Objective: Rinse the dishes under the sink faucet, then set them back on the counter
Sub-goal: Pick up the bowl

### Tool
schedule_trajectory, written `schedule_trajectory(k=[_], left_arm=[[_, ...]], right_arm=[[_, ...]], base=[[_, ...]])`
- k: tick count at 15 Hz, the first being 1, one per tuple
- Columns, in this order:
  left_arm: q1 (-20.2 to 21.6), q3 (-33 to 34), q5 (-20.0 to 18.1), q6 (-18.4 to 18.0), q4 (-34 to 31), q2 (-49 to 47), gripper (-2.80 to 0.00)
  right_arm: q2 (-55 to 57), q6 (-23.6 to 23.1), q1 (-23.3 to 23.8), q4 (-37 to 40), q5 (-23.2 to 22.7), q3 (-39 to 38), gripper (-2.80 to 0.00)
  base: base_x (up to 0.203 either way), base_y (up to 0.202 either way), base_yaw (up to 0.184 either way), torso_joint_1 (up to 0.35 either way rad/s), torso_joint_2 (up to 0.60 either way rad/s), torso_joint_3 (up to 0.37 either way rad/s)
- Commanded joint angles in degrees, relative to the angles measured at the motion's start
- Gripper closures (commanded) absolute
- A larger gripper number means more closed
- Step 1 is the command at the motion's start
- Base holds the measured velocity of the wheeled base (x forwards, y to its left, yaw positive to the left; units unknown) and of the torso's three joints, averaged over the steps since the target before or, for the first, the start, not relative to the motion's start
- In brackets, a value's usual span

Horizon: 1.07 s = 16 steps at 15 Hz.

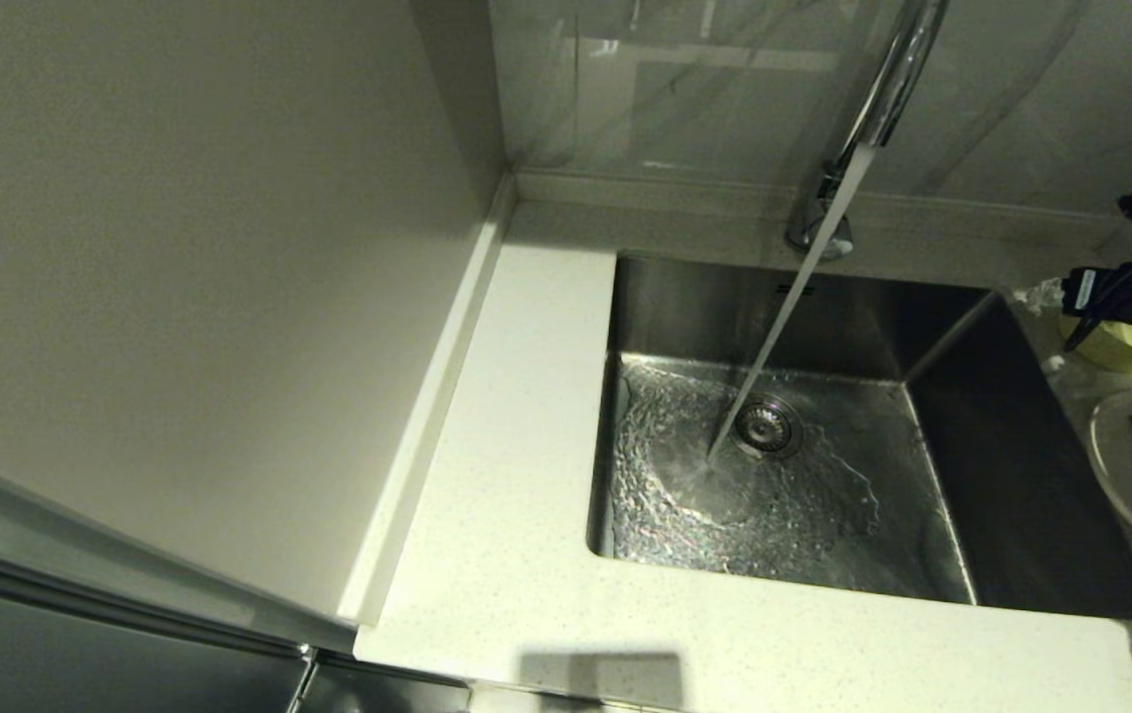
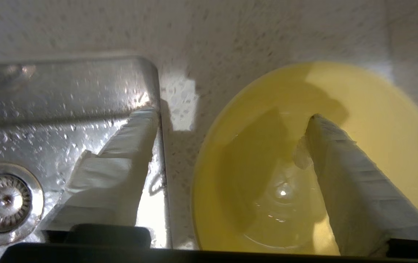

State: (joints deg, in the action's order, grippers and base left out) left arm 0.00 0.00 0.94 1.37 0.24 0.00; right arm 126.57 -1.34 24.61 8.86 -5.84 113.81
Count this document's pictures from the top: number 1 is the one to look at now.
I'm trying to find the grey cabinet door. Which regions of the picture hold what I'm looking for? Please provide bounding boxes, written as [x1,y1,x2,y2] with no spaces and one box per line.
[0,441,472,713]

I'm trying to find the yellow-green bowl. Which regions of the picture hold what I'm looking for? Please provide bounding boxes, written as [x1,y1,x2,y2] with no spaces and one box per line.
[1058,312,1132,374]

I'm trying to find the stainless steel sink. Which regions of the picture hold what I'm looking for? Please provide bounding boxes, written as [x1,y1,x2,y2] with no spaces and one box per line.
[585,253,1132,623]

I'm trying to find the white counter upstand strip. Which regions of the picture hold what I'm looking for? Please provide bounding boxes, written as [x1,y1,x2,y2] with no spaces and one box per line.
[338,173,519,627]

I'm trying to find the chrome faucet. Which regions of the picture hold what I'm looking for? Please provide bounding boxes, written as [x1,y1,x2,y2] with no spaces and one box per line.
[786,0,951,261]

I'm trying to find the round metal drain strainer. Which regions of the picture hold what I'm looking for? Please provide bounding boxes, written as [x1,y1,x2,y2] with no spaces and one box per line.
[729,393,804,459]

